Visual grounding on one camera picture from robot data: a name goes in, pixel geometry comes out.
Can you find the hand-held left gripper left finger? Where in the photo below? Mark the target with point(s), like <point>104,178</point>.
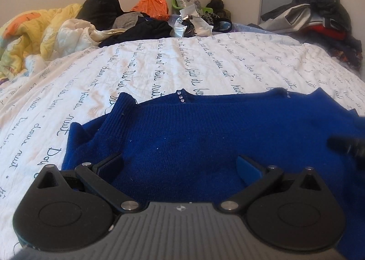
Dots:
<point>109,163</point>

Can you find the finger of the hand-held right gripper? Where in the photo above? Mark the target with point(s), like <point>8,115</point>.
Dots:
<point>346,146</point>

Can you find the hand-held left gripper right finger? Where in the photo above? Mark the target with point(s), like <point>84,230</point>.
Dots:
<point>248,168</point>

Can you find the blue sequined sweater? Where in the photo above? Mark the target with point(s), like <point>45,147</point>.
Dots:
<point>185,140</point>

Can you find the pile of dark clothes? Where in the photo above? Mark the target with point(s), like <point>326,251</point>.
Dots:
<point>322,14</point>

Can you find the black clothes heap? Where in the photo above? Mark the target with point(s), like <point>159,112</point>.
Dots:
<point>145,31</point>

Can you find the white script-printed bed sheet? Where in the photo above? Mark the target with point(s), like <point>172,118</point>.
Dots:
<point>171,63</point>

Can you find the cream padded cloth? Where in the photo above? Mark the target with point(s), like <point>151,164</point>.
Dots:
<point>77,30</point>

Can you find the grey cloth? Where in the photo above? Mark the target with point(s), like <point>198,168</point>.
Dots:
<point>127,20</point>

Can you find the white plastic bags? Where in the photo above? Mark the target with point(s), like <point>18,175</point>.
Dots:
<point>196,24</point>

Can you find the yellow cartoon quilt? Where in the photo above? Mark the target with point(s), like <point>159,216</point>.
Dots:
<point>25,34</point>

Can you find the spotted furry cloth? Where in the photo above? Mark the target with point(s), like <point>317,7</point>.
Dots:
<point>211,17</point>

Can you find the grey framed panel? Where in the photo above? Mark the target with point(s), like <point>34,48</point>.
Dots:
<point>273,3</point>

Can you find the orange plastic bag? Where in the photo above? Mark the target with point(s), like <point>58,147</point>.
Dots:
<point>151,6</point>

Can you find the green plastic chair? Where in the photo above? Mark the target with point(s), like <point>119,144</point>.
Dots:
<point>206,9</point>

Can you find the brown bag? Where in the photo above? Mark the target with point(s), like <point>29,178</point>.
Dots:
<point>218,6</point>

